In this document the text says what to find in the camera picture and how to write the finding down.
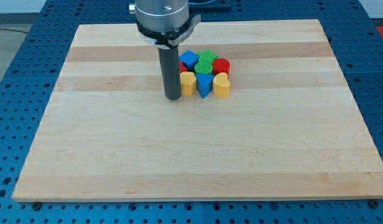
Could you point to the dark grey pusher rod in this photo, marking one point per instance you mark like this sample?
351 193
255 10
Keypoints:
169 64

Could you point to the green star block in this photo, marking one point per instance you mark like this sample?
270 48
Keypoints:
207 56

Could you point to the yellow pentagon block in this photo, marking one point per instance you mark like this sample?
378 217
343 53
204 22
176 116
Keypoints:
188 83

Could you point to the red cylinder block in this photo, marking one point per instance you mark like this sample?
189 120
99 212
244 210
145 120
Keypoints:
221 65

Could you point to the blue triangle block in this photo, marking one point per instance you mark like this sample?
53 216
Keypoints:
204 84

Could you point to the yellow heart block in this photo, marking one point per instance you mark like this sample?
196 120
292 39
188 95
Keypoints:
221 85

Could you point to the blue cube block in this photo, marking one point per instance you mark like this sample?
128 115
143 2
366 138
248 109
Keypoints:
189 59

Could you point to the green cylinder block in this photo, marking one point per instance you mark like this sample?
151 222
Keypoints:
204 67

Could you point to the light wooden board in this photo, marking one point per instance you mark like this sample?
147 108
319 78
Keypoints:
289 130

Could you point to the red star block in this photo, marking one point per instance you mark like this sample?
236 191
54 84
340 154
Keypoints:
182 67

